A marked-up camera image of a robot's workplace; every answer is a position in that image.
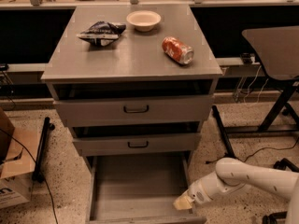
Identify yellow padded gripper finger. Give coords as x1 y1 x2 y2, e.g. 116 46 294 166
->
173 191 193 210

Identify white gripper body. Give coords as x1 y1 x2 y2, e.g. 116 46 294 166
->
188 180 212 204

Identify grey bottom drawer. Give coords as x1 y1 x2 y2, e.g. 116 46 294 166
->
85 153 206 224

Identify grey drawer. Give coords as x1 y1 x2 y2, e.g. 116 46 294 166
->
54 95 214 127
85 153 206 224
73 133 200 157

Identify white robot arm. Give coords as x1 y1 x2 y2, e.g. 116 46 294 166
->
174 158 299 224

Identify grey middle drawer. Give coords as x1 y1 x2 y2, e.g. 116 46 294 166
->
73 133 200 157

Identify grey top drawer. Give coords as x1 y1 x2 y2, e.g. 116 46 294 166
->
54 95 214 127

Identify grey drawer cabinet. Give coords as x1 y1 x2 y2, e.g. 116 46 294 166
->
41 4 224 173

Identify black chair base leg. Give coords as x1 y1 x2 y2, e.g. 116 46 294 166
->
263 212 287 224

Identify black floor stand bar right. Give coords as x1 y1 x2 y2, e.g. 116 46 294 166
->
212 105 235 158

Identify black floor stand bar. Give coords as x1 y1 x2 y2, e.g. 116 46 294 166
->
32 117 55 183
212 105 235 158

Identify black chair caster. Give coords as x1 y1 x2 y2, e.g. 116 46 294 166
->
274 158 299 173

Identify red soda can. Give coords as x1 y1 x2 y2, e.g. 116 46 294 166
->
162 36 194 65

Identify black floor stand bar left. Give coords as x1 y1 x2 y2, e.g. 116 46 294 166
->
32 117 55 183

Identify grey side table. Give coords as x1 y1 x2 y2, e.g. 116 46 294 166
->
224 26 299 134

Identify cardboard box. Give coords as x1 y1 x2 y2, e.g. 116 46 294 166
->
0 110 39 208

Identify white paper bowl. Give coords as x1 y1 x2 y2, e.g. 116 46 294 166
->
126 10 161 32

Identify dark chip bag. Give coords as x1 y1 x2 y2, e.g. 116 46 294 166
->
77 21 126 47

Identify black floor cable right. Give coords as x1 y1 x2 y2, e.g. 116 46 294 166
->
205 137 299 165

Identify black floor cable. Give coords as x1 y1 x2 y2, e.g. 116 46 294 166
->
0 127 60 224
205 137 299 165

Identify black floor cable left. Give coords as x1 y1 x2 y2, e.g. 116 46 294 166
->
0 127 60 224

